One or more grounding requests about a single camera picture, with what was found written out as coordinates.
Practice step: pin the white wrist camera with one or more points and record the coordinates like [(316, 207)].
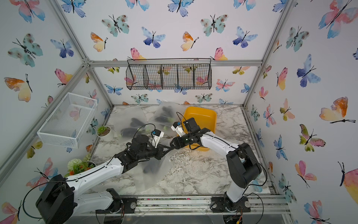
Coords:
[(156, 136), (177, 127)]

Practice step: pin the clear zip-top bag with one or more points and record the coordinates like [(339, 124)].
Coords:
[(176, 108), (127, 120), (144, 182)]

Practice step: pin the yellow plastic tray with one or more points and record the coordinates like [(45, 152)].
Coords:
[(205, 118)]

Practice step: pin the aluminium front rail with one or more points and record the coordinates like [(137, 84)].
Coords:
[(185, 205)]

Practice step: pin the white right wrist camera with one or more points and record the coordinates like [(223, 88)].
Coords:
[(177, 127)]

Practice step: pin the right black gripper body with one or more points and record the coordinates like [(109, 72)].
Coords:
[(185, 140)]

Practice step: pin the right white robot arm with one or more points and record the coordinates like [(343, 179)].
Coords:
[(244, 167)]

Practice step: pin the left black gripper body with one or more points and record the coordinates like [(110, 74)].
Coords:
[(150, 152)]

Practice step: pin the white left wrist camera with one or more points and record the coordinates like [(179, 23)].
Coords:
[(156, 136)]

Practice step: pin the black wire wall basket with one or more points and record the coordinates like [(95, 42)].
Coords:
[(169, 74)]

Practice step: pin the small white potted succulent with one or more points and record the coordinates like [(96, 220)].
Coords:
[(105, 133)]

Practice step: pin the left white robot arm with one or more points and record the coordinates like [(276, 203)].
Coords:
[(63, 197)]

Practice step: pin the dark purple eggplant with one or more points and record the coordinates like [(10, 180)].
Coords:
[(129, 132)]

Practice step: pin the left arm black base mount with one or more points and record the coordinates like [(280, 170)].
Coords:
[(119, 204)]

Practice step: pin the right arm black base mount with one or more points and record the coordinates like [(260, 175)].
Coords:
[(224, 204)]

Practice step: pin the white mesh wall basket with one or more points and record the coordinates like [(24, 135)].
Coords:
[(66, 124)]

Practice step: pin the light blue plastic scoop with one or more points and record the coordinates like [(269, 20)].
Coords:
[(256, 186)]

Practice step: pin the potted orange flower plant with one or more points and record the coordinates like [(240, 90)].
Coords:
[(77, 166)]

